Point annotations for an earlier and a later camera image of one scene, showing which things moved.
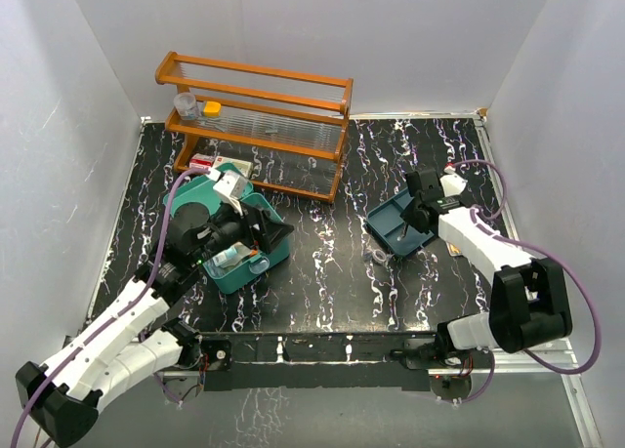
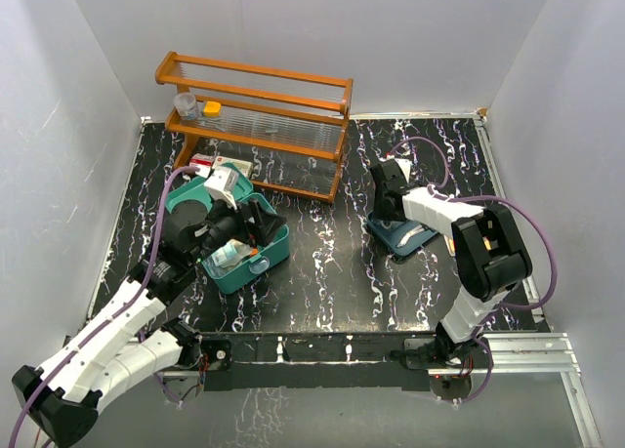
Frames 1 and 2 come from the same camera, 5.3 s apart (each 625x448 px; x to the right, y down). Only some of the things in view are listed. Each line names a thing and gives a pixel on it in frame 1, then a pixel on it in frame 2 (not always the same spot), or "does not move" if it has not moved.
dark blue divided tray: [391, 230] does not move
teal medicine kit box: [237, 264] does not move
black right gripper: [408, 217] → [380, 213]
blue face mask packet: [231, 256] does not move
